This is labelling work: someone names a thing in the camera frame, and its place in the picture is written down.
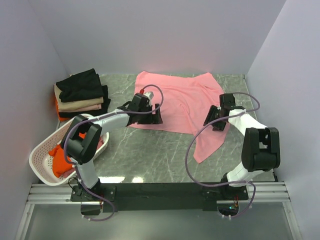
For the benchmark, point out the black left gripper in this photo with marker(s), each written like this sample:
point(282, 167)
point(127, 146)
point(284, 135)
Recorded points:
point(152, 116)

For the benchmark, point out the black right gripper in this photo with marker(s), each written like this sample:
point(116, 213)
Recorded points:
point(213, 118)

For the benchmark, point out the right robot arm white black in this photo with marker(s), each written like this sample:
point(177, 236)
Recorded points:
point(261, 144)

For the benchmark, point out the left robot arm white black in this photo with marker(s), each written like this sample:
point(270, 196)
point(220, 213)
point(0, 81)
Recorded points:
point(81, 140)

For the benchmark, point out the black folded t shirt lower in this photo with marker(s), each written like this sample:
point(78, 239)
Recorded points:
point(103, 110)

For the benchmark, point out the black folded t shirt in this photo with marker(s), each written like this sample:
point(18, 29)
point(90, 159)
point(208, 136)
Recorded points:
point(103, 110)
point(82, 86)

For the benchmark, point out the light pink folded t shirt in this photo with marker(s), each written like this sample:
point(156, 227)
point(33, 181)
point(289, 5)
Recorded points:
point(83, 109)

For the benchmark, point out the black folded t shirt top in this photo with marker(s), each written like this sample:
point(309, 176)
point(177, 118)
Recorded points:
point(82, 86)

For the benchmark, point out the beige folded t shirt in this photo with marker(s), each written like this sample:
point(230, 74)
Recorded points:
point(75, 104)

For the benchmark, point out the orange folded t shirt bottom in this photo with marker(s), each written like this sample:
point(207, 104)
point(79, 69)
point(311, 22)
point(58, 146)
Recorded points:
point(61, 119)

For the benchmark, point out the dusty pink shirt in basket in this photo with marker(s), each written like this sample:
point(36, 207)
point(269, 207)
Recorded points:
point(101, 143)

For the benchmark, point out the orange t shirt in basket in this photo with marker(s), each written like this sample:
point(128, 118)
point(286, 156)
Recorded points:
point(60, 167)

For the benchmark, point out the white plastic laundry basket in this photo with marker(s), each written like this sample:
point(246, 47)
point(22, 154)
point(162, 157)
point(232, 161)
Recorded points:
point(41, 162)

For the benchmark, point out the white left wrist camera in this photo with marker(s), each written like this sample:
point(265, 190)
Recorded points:
point(147, 94)

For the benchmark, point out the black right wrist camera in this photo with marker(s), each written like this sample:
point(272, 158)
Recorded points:
point(227, 101)

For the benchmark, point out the aluminium frame rail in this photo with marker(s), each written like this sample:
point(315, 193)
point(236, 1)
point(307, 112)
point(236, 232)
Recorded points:
point(42, 194)

